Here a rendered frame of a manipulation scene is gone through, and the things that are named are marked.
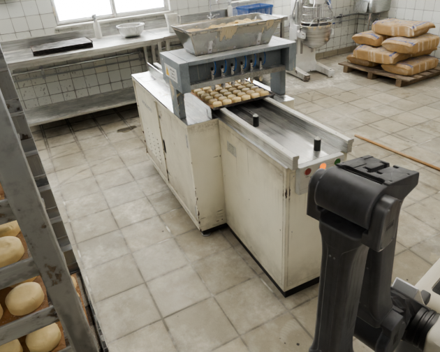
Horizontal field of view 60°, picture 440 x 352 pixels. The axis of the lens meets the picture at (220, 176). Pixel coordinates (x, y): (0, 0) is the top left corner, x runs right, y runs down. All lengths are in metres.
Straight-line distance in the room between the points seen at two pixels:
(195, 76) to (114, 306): 1.35
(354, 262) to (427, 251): 2.13
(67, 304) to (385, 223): 0.42
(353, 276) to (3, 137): 0.46
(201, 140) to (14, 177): 1.80
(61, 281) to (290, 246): 1.50
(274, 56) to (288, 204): 0.99
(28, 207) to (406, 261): 2.30
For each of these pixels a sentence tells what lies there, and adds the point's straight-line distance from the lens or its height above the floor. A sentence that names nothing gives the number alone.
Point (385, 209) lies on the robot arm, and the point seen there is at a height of 1.39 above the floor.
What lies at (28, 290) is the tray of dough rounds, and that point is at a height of 1.24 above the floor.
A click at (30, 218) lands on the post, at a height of 1.41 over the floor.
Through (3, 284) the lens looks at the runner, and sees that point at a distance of 0.57.
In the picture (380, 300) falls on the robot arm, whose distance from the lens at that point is 0.74.
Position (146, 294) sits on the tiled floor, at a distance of 2.31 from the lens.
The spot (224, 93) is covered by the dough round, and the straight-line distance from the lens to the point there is 2.33.
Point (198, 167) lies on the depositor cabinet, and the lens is 2.26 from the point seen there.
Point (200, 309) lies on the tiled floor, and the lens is 2.17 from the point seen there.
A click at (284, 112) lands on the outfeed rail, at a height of 0.88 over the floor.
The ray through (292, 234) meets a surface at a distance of 1.87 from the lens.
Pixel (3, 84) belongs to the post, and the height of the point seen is 1.46.
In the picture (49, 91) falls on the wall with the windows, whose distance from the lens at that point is 5.16.
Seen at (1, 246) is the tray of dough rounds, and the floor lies 1.33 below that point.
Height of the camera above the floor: 1.65
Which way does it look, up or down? 31 degrees down
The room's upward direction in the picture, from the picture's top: 5 degrees counter-clockwise
